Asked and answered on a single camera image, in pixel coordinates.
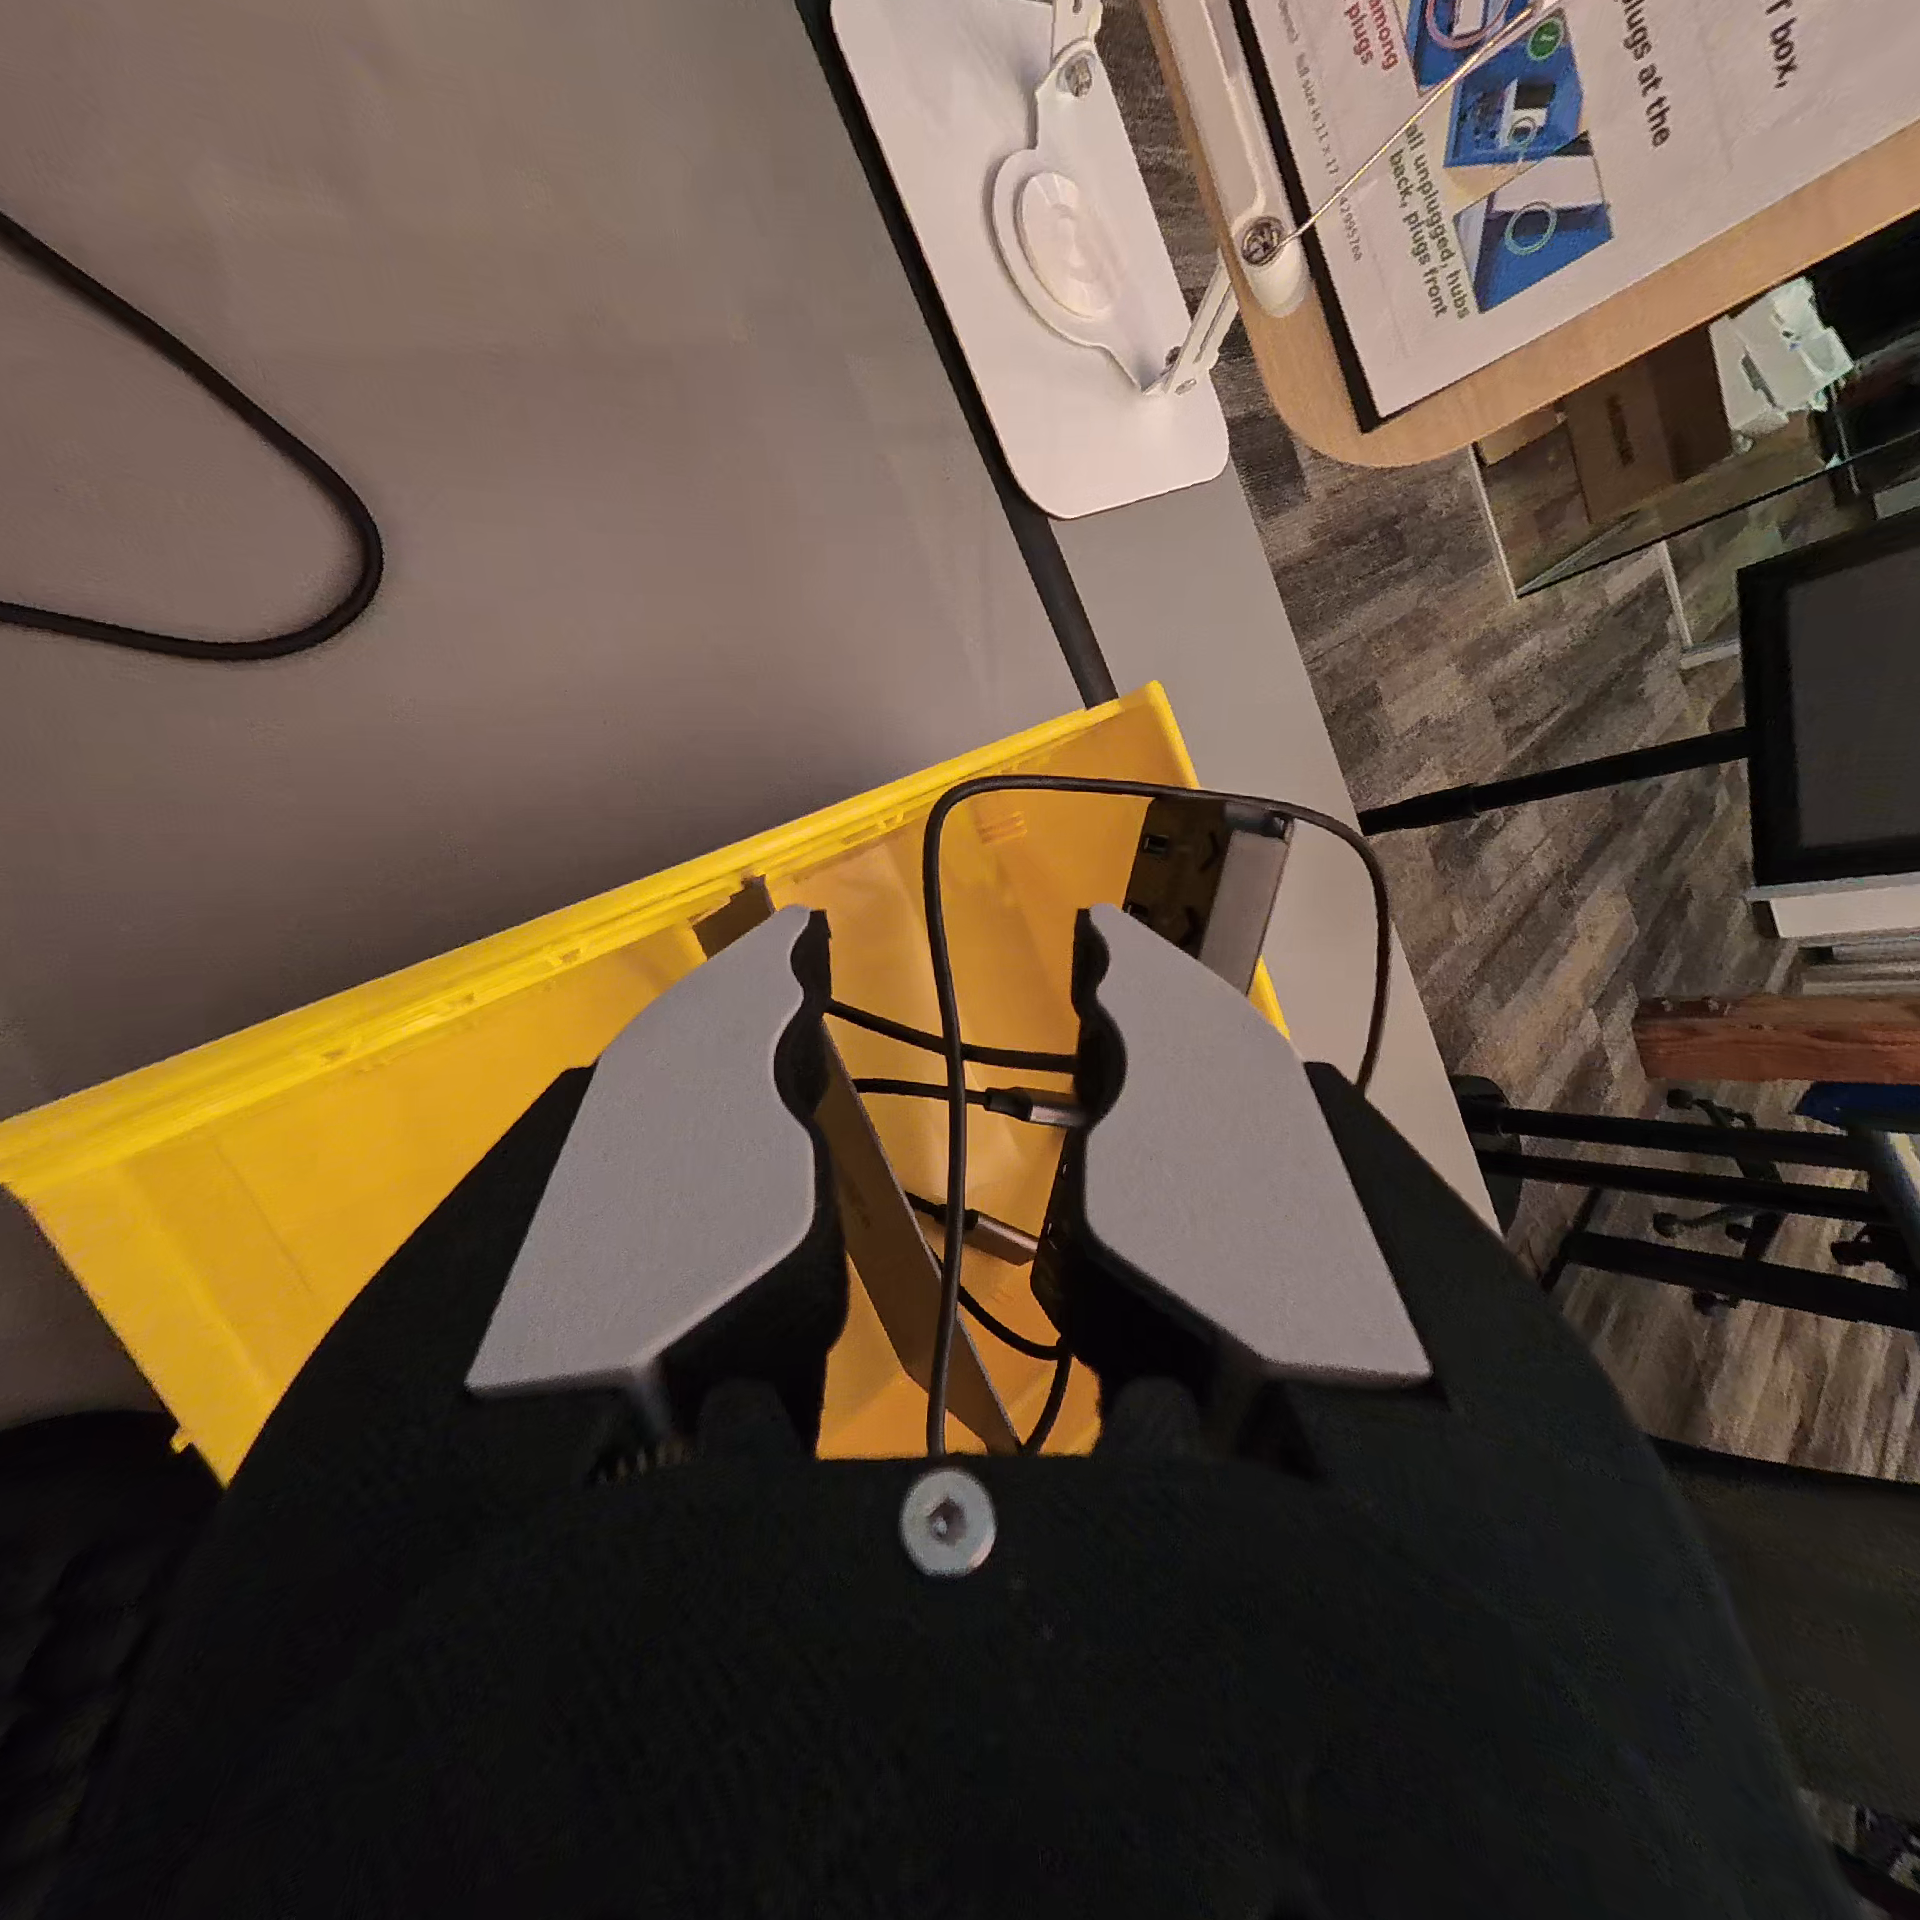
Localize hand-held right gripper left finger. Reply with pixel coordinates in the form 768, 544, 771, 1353
465, 904, 854, 1454

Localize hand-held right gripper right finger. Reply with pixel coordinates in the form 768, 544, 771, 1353
1054, 904, 1433, 1449

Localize black usb cable metal plugs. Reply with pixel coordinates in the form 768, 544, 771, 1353
824, 998, 1095, 1462

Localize yellow plastic bin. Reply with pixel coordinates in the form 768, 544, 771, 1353
0, 681, 1297, 1488

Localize thick black hub cable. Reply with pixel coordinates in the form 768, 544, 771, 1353
922, 775, 1395, 1462

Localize black cable orange plugs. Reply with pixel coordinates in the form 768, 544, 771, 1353
0, 208, 387, 664

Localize black monitor stand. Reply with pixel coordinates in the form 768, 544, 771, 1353
1358, 726, 1750, 838

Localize wooden beam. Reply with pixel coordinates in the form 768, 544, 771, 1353
1634, 989, 1920, 1086

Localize black flat monitor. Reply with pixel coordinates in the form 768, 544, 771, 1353
1738, 511, 1920, 904

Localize white document stand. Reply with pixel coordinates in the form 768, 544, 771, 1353
831, 0, 1310, 521

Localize wooden document board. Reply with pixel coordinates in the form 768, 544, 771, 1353
1142, 0, 1920, 471

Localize small white box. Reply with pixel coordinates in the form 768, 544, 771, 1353
1710, 278, 1863, 454

